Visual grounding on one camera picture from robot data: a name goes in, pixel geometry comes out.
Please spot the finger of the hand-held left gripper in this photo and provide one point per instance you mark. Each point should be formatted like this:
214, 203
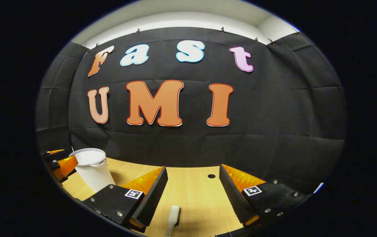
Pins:
65, 166
55, 155

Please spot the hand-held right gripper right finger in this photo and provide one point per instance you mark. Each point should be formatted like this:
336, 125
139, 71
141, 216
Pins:
233, 194

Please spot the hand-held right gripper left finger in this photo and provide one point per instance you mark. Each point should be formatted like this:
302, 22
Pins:
154, 197

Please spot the small grey broom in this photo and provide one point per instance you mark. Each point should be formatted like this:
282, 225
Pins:
172, 217

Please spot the white ribbed garbage bin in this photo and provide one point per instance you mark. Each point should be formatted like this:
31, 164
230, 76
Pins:
93, 174

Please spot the wooden desktop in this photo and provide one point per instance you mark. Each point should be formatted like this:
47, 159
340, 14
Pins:
195, 197

